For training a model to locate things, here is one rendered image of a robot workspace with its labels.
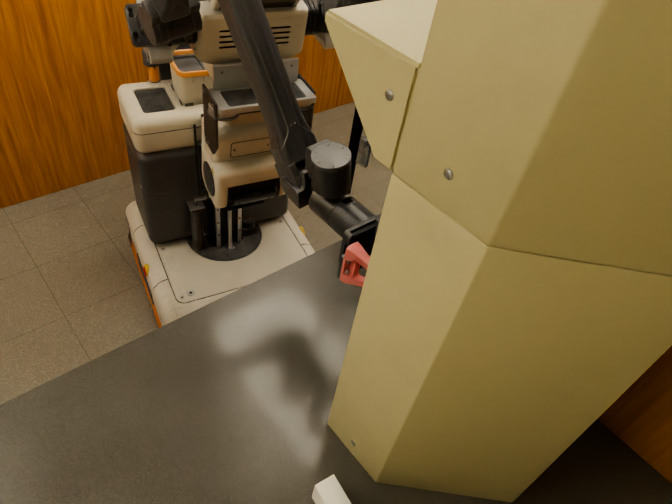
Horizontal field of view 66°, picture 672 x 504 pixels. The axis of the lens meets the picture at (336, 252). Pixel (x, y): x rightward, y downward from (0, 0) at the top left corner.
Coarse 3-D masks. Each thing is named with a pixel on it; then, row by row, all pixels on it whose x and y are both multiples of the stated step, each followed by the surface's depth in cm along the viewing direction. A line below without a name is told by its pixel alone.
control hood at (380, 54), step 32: (384, 0) 48; (416, 0) 49; (352, 32) 43; (384, 32) 43; (416, 32) 44; (352, 64) 44; (384, 64) 42; (416, 64) 39; (352, 96) 46; (384, 96) 43; (384, 128) 44; (384, 160) 46
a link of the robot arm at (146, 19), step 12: (144, 0) 97; (156, 0) 95; (168, 0) 92; (180, 0) 94; (192, 0) 100; (144, 12) 99; (156, 12) 97; (168, 12) 96; (180, 12) 98; (192, 12) 102; (144, 24) 103; (156, 24) 99; (156, 36) 101; (168, 36) 102
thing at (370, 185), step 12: (372, 156) 90; (360, 168) 93; (372, 168) 91; (384, 168) 89; (360, 180) 95; (372, 180) 93; (384, 180) 91; (360, 192) 96; (372, 192) 94; (384, 192) 92; (372, 204) 96
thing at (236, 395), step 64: (320, 256) 104; (192, 320) 89; (256, 320) 91; (320, 320) 92; (64, 384) 77; (128, 384) 79; (192, 384) 80; (256, 384) 82; (320, 384) 83; (0, 448) 70; (64, 448) 71; (128, 448) 72; (192, 448) 73; (256, 448) 75; (320, 448) 76; (576, 448) 81
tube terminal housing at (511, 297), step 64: (448, 0) 35; (512, 0) 32; (576, 0) 29; (640, 0) 27; (448, 64) 37; (512, 64) 33; (576, 64) 30; (640, 64) 30; (448, 128) 39; (512, 128) 35; (576, 128) 33; (640, 128) 32; (448, 192) 42; (512, 192) 37; (576, 192) 36; (640, 192) 36; (384, 256) 51; (448, 256) 44; (512, 256) 41; (576, 256) 40; (640, 256) 40; (384, 320) 56; (448, 320) 48; (512, 320) 46; (576, 320) 46; (640, 320) 45; (384, 384) 61; (448, 384) 54; (512, 384) 53; (576, 384) 52; (384, 448) 67; (448, 448) 64; (512, 448) 63
